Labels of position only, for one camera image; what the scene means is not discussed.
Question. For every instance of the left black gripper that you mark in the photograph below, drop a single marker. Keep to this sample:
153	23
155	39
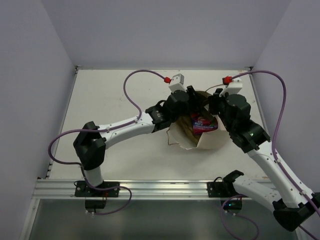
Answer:
191	93

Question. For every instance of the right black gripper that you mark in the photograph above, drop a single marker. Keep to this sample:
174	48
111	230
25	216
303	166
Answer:
213	100

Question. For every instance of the brown paper bag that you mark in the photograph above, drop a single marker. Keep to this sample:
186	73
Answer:
181	132

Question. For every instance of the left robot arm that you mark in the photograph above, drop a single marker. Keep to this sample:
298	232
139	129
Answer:
92	141

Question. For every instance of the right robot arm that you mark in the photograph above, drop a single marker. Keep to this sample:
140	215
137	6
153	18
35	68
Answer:
291	201

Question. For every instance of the purple berry candy bag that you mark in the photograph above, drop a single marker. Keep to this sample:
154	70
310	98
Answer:
201	124

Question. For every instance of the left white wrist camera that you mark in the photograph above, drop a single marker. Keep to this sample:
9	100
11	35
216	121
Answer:
177	83

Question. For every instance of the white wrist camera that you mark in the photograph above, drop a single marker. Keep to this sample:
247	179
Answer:
177	83
232	86

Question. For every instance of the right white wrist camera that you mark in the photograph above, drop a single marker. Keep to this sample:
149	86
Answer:
232	86

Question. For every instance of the aluminium mounting rail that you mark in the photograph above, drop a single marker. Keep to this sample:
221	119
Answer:
67	189

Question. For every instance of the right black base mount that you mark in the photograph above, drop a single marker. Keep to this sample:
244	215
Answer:
223	189

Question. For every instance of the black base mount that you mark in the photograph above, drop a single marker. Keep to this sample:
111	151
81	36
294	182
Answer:
96	200
223	189

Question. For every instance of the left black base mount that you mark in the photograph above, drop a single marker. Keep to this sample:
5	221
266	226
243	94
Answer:
96	200

